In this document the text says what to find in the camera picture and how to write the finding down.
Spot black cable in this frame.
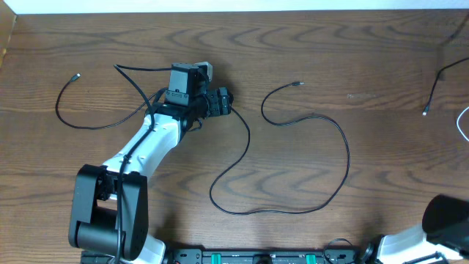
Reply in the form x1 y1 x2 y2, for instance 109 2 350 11
55 73 158 131
209 81 351 216

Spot white cable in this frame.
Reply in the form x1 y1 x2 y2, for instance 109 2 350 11
456 106 469 143

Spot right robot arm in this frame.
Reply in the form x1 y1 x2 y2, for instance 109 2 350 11
360 194 468 264

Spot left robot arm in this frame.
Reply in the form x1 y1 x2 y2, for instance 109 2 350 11
68 62 233 263

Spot left camera cable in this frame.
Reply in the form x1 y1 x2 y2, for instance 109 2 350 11
111 64 173 264

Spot camera cable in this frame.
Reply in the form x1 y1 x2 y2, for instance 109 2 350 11
111 64 173 264
421 56 469 117

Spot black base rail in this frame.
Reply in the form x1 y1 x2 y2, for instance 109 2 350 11
80 238 451 264

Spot right camera cable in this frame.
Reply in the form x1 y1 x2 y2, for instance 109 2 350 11
421 56 469 117

